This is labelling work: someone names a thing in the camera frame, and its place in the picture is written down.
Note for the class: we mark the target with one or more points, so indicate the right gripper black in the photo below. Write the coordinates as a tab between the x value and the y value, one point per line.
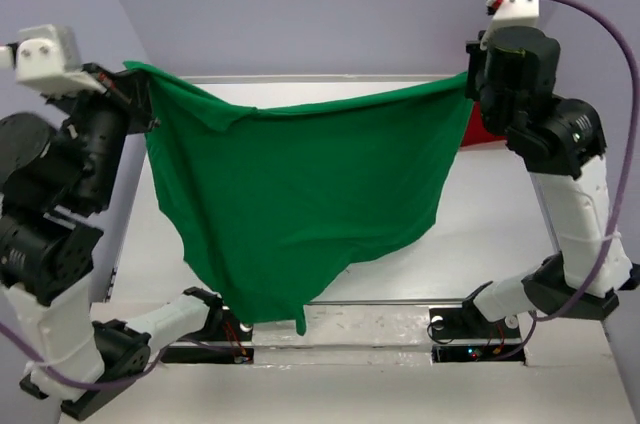
478	58

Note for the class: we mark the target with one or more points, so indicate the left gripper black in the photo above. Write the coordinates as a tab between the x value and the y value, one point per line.
130	85

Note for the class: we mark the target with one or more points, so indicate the green t-shirt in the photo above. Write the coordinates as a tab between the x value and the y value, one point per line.
272	204

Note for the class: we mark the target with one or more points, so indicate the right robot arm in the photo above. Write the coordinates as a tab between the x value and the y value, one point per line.
566	152

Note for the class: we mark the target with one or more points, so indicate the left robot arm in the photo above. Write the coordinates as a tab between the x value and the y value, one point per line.
52	179

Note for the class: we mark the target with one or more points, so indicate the folded red t-shirt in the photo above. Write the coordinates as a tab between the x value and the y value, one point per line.
475	133

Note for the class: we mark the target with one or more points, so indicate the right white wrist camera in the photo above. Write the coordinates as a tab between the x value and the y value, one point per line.
506	13

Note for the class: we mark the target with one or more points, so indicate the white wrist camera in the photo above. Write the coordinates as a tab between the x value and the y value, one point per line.
46	59
506	13

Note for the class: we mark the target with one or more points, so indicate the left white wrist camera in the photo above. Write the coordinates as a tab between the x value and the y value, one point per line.
46	59

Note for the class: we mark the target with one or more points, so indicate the aluminium rail right edge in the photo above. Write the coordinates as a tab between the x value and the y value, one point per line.
545	213

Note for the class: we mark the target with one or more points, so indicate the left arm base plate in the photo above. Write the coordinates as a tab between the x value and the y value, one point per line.
225	341

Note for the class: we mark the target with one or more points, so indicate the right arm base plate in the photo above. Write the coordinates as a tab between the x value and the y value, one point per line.
455	341

